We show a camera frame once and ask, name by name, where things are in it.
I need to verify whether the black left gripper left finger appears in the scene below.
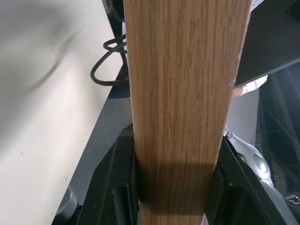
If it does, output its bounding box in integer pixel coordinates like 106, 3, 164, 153
80, 125, 142, 225

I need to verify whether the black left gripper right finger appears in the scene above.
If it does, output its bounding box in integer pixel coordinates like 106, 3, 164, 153
203, 137, 283, 225

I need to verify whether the wooden plank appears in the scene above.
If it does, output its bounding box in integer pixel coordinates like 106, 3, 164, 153
123, 0, 300, 225

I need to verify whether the silver robot body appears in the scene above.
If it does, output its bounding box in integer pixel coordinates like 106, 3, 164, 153
222, 126, 275, 188

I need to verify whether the grey round cylinder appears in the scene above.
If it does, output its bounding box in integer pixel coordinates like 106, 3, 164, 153
55, 186, 79, 221

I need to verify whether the white object with red mark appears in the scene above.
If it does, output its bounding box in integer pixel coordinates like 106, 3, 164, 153
231, 75, 268, 97

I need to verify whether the black cable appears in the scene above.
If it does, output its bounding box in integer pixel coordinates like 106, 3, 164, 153
90, 32, 129, 88

